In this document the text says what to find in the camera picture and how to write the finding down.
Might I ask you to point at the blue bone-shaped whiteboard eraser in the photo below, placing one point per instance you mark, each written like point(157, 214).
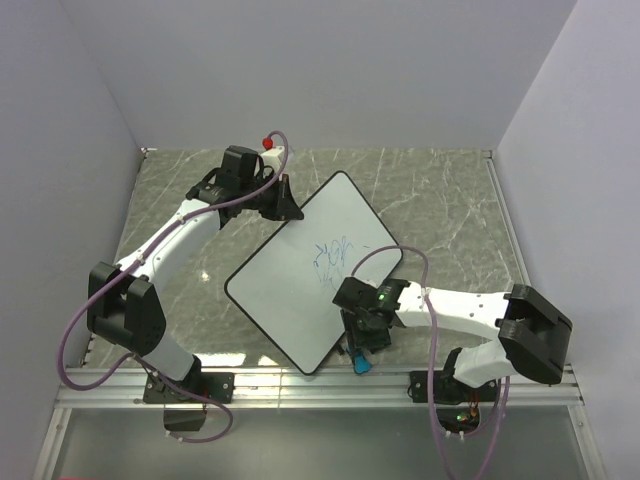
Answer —
point(361, 365)

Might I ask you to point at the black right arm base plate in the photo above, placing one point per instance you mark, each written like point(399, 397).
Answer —
point(447, 390)

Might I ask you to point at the aluminium right side rail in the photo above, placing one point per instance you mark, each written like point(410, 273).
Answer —
point(515, 225)

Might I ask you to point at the white whiteboard black frame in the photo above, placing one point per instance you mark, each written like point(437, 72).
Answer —
point(287, 285)

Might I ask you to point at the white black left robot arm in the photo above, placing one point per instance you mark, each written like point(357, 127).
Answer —
point(125, 307)

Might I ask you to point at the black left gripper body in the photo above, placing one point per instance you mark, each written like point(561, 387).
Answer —
point(266, 202)

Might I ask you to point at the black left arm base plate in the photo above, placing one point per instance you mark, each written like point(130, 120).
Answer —
point(217, 386)

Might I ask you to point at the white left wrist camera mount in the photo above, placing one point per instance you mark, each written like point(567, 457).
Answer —
point(273, 156)

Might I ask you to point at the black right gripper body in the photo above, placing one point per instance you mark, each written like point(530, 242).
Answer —
point(361, 332)

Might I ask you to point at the aluminium rail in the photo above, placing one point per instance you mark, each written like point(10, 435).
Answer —
point(333, 387)
point(515, 225)

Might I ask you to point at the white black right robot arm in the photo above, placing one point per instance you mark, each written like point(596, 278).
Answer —
point(476, 314)

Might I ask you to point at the aluminium front rail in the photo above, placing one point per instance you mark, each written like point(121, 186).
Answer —
point(333, 387)

